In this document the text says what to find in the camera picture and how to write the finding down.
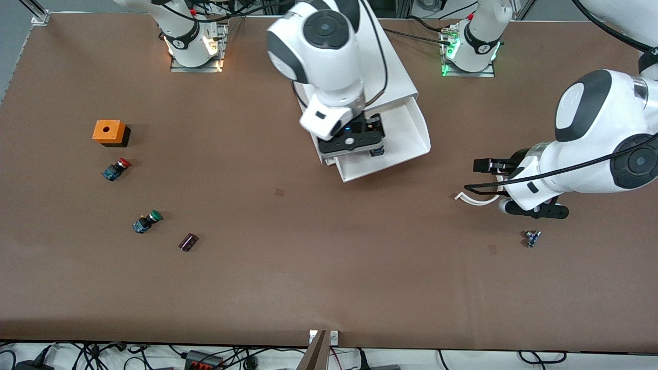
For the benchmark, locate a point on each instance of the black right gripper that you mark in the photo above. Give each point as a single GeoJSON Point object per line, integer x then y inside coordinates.
{"type": "Point", "coordinates": [371, 123]}

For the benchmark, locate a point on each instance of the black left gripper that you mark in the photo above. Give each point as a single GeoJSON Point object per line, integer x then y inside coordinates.
{"type": "Point", "coordinates": [514, 159]}

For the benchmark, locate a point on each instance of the yellow push button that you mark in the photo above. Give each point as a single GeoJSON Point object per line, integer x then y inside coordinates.
{"type": "Point", "coordinates": [378, 152]}

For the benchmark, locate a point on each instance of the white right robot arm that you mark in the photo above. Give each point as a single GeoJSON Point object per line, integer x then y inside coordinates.
{"type": "Point", "coordinates": [329, 61]}

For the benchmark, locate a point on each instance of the green push button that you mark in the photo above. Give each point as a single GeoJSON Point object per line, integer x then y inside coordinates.
{"type": "Point", "coordinates": [144, 223]}

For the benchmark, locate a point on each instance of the red push button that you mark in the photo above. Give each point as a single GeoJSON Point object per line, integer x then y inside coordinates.
{"type": "Point", "coordinates": [114, 171]}

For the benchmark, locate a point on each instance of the orange button box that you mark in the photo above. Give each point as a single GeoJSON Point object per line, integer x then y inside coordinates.
{"type": "Point", "coordinates": [108, 131]}

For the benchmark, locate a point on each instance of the white curved plastic strip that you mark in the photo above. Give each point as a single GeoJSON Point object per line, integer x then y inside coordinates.
{"type": "Point", "coordinates": [475, 201]}

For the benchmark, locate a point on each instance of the small blue metal component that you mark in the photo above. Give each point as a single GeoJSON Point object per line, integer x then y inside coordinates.
{"type": "Point", "coordinates": [532, 239]}

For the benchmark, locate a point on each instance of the dark purple capacitor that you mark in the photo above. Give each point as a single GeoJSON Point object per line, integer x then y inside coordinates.
{"type": "Point", "coordinates": [188, 242]}

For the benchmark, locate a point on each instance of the black red power strip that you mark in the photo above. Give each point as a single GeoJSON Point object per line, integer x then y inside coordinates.
{"type": "Point", "coordinates": [203, 362]}

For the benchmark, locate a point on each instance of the black power adapter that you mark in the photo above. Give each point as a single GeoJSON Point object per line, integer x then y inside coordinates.
{"type": "Point", "coordinates": [31, 366]}

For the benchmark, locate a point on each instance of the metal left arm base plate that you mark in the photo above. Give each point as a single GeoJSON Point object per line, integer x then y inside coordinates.
{"type": "Point", "coordinates": [483, 74]}

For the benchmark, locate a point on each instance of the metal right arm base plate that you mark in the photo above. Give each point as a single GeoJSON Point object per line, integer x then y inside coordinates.
{"type": "Point", "coordinates": [180, 69]}

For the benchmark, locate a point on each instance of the small white bracket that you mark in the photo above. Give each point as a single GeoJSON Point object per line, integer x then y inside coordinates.
{"type": "Point", "coordinates": [312, 336]}
{"type": "Point", "coordinates": [334, 337]}

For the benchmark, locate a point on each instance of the brown wooden post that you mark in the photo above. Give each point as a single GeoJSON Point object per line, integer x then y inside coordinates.
{"type": "Point", "coordinates": [314, 357]}

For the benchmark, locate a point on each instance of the aluminium frame profile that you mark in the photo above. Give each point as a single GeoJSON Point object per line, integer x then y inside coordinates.
{"type": "Point", "coordinates": [40, 18]}

